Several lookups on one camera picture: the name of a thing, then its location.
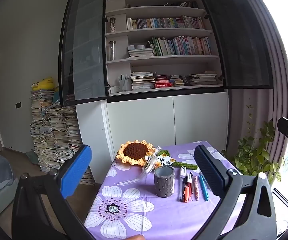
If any right dark cabinet door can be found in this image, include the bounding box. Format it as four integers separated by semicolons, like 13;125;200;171
202;0;273;88

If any red gel pen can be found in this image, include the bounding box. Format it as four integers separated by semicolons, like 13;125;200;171
187;173;193;200

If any purple floral tablecloth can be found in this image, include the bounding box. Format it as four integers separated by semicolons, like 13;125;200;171
84;140;250;240

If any grey felt pen holder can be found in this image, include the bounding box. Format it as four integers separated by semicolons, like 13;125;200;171
154;166;175;198

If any pink patterned pen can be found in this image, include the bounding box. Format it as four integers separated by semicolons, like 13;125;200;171
193;176;199;200

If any yellow plush toy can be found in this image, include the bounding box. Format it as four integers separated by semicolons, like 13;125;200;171
31;77;56;91

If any crochet sunflower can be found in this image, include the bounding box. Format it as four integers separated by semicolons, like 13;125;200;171
116;140;199;170

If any blue pen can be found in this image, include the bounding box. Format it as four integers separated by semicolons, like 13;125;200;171
199;174;209;202

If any sunflower gift card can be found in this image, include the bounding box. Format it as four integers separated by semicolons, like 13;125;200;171
155;154;175;167

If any left glass cabinet door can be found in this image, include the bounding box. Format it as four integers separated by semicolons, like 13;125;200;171
58;0;107;107

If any black marker pen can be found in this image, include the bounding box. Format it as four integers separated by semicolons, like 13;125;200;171
179;177;186;202

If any red book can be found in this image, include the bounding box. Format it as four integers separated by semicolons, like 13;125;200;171
155;82;173;88

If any green potted plant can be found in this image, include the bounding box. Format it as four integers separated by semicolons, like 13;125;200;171
221;103;288;186

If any clear pen cup on shelf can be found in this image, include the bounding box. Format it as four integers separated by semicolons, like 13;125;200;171
119;74;132;92

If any white bookshelf cabinet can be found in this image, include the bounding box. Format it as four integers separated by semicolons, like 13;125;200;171
76;0;228;183

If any pile of stacked books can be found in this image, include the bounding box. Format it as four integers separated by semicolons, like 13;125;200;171
30;89;82;173

